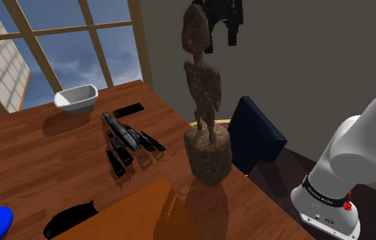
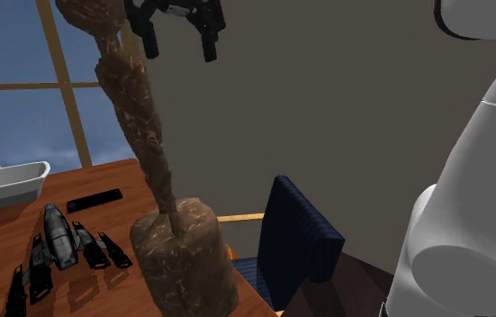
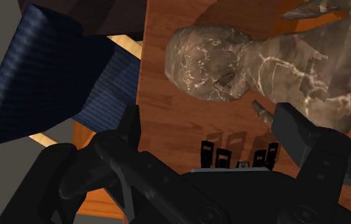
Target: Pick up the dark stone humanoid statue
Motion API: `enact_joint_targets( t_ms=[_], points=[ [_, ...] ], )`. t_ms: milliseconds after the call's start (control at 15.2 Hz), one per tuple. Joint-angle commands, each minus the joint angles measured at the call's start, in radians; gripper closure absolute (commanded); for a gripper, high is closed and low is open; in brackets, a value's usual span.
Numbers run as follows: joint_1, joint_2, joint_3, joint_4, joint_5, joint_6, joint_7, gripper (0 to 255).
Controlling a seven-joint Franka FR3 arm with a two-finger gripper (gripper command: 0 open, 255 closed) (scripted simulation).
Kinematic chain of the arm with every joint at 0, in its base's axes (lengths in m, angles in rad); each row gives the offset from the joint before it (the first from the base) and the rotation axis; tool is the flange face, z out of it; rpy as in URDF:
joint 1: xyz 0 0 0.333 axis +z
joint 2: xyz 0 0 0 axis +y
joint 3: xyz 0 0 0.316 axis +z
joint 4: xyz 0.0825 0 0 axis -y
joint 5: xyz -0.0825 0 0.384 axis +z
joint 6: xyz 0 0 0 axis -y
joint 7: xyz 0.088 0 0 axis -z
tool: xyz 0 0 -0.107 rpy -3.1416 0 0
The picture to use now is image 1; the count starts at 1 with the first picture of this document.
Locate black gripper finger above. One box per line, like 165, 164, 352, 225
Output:
227, 23, 241, 47
203, 29, 215, 55

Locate brown carved figure statue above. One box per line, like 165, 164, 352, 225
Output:
181, 3, 233, 188

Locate black flat phone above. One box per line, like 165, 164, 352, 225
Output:
113, 102, 145, 119

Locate grey black toy spaceship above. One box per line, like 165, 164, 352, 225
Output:
102, 111, 167, 178

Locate white bowl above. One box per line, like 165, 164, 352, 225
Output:
53, 84, 99, 116

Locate orange flat box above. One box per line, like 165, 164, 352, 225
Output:
53, 176, 206, 240

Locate brown wooden table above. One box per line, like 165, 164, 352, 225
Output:
0, 78, 315, 240

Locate black rounded object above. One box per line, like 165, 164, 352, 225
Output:
42, 200, 100, 240

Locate dark robot stand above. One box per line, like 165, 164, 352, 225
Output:
246, 147, 376, 240

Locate wooden frame window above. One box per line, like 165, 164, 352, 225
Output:
0, 0, 154, 142

